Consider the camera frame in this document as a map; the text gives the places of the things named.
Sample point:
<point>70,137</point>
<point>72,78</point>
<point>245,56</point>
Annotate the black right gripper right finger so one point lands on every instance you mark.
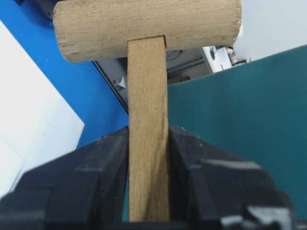
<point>212,189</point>

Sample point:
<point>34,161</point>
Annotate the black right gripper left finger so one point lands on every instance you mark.
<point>82,190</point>

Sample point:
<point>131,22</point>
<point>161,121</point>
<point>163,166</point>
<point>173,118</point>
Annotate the wooden mallet hammer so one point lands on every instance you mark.
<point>144,31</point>

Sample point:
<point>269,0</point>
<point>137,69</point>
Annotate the large white foam board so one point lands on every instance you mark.
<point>36,124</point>

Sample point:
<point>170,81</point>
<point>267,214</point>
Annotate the dark green mat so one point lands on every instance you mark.
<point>257,111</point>

